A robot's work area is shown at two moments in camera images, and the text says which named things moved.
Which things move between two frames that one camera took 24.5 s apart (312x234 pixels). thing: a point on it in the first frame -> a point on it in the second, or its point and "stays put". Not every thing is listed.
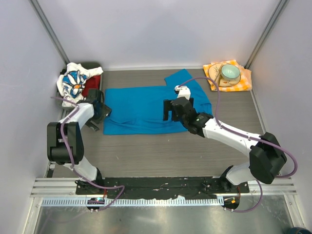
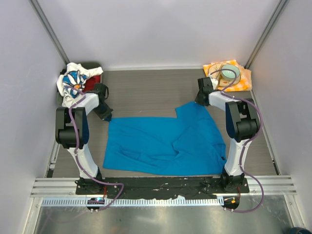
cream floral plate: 215,72 stays put
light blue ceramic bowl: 230,72 stays put
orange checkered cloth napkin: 245,83 stays put
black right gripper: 168,106 -> 198,101
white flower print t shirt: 70,85 stays put
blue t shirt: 140,111 -> 190,145
